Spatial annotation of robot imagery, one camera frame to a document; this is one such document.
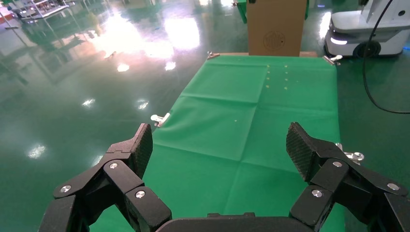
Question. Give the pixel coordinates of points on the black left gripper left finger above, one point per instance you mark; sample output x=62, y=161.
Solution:
x=121, y=173

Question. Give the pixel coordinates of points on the silver metal cloth clip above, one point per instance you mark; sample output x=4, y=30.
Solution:
x=160, y=119
x=356, y=156
x=213, y=55
x=333, y=59

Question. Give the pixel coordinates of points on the distant white workbench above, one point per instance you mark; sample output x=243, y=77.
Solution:
x=41, y=9

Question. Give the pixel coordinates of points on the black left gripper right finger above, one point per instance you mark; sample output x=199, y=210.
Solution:
x=330, y=173

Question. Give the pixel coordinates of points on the green table cloth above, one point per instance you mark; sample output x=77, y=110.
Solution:
x=224, y=134

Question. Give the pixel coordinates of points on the small brown cardboard box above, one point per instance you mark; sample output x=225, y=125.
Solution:
x=275, y=25

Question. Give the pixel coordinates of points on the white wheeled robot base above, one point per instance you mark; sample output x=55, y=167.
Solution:
x=358, y=25

